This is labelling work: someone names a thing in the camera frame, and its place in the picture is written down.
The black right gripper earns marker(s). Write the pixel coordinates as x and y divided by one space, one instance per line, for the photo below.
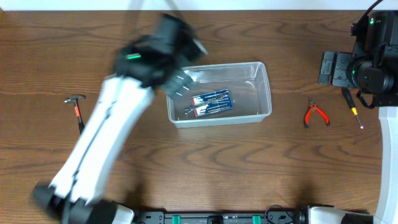
336 73

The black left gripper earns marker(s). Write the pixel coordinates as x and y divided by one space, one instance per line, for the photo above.
173 82

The clear plastic container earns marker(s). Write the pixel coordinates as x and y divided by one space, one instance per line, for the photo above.
248 86

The blue screwdriver set case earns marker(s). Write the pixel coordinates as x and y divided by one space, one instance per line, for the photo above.
222 105

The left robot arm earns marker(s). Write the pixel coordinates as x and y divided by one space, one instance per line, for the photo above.
152 62

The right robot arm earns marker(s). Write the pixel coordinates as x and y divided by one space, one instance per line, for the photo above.
372 69

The chrome ring wrench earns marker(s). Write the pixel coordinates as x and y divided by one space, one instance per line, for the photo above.
212 99

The black yellow screwdriver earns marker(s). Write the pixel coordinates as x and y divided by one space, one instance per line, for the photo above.
349 99

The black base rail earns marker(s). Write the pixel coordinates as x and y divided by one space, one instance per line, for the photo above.
273 215

